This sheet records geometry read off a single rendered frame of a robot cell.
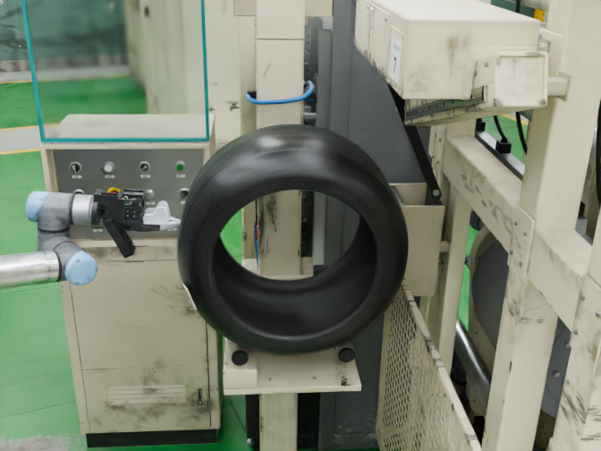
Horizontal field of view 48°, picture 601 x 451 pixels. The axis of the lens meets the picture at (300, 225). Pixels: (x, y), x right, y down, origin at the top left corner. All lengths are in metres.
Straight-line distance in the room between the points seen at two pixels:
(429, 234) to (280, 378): 0.60
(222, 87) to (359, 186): 3.60
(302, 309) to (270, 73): 0.67
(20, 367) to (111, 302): 1.08
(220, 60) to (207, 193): 3.52
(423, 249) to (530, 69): 0.91
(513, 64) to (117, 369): 1.94
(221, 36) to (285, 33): 3.19
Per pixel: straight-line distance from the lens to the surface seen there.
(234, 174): 1.58
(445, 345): 2.26
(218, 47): 5.06
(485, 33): 1.32
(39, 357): 3.59
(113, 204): 1.71
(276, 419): 2.41
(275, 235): 2.04
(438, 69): 1.31
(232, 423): 3.02
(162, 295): 2.53
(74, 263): 1.63
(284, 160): 1.56
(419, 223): 2.01
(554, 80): 1.38
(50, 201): 1.73
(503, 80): 1.25
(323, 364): 1.96
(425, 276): 2.10
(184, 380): 2.72
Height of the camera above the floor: 1.93
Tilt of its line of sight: 24 degrees down
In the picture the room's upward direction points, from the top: 1 degrees clockwise
